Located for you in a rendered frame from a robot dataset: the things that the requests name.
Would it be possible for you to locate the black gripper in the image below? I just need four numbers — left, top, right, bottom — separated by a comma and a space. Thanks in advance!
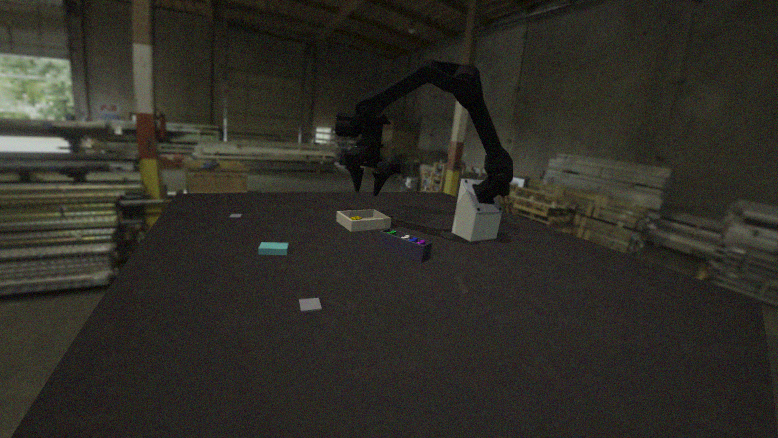
340, 138, 401, 196

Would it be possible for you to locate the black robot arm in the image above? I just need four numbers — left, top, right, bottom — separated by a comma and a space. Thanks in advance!
335, 59, 513, 204

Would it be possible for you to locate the teal rectangular block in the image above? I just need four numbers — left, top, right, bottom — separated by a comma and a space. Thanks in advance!
258, 242, 289, 255

